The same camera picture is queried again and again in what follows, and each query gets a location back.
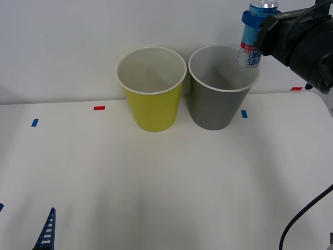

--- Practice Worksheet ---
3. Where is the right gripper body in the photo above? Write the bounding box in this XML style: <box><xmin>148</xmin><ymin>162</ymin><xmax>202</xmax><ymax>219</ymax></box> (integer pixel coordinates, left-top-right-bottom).
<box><xmin>253</xmin><ymin>9</ymin><xmax>303</xmax><ymax>69</ymax></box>

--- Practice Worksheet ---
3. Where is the blue and white drink can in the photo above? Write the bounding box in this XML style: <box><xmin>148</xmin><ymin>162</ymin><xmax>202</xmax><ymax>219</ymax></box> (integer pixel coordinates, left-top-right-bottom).
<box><xmin>237</xmin><ymin>0</ymin><xmax>279</xmax><ymax>69</ymax></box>

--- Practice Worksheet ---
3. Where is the grey plastic bin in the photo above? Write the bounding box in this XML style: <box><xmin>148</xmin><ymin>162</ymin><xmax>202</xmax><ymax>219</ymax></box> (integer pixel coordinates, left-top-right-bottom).
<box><xmin>187</xmin><ymin>44</ymin><xmax>261</xmax><ymax>131</ymax></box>

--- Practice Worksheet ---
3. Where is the yellow-green plastic bin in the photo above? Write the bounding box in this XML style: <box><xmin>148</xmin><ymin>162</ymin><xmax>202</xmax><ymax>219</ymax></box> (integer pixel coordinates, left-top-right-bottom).
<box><xmin>116</xmin><ymin>46</ymin><xmax>188</xmax><ymax>133</ymax></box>

